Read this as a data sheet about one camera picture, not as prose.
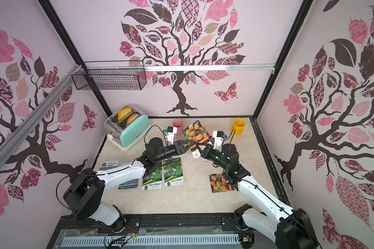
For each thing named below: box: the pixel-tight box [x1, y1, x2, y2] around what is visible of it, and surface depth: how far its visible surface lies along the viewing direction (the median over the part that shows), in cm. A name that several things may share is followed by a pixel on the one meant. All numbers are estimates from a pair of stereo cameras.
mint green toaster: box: [103, 104, 152, 151], surface depth 95 cm
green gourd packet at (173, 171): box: [163, 156, 185, 187], surface depth 92 cm
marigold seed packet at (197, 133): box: [182, 120, 210, 160], surface depth 77 cm
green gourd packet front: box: [141, 165, 163, 191], surface depth 89 cm
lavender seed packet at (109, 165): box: [99, 159, 120, 171], surface depth 97 cm
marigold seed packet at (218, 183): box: [209, 173, 235, 193], surface depth 87 cm
